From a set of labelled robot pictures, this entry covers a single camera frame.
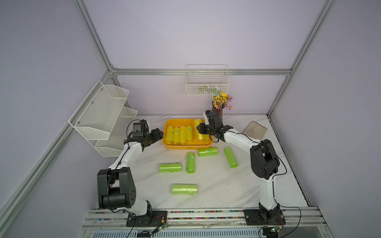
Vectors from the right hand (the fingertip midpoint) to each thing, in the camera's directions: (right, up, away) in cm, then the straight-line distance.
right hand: (199, 129), depth 97 cm
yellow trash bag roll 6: (+1, -5, -4) cm, 6 cm away
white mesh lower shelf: (-45, -9, -22) cm, 51 cm away
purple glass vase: (+14, +11, +6) cm, 19 cm away
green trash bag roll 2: (+21, -19, -2) cm, 28 cm away
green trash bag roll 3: (-6, -21, -6) cm, 23 cm away
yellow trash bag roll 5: (+4, -5, -3) cm, 7 cm away
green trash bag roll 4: (-20, -23, -11) cm, 32 cm away
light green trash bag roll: (-5, -33, -17) cm, 37 cm away
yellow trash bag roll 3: (-12, -4, +6) cm, 14 cm away
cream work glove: (+44, -1, +15) cm, 46 cm away
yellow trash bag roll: (-21, -4, +8) cm, 23 cm away
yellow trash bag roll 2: (-16, -5, +5) cm, 18 cm away
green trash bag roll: (+9, -15, -2) cm, 17 cm away
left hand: (-25, -5, -7) cm, 27 cm away
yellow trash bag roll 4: (-7, -3, +7) cm, 11 cm away
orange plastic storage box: (-2, -10, +1) cm, 11 cm away
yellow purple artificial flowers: (+14, +19, -2) cm, 24 cm away
